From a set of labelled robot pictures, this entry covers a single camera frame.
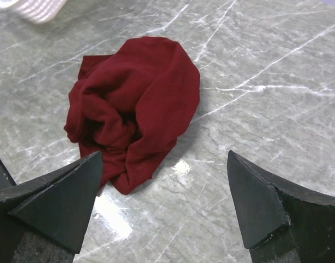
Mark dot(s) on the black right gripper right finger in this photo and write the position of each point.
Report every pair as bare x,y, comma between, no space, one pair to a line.
279,220

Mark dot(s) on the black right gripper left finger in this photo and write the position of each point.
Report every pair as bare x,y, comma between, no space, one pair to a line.
45,219

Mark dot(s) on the dark red t shirt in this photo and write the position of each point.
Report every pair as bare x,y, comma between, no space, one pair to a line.
132,106

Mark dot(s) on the white perforated plastic basket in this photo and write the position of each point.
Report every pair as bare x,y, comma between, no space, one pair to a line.
34,11

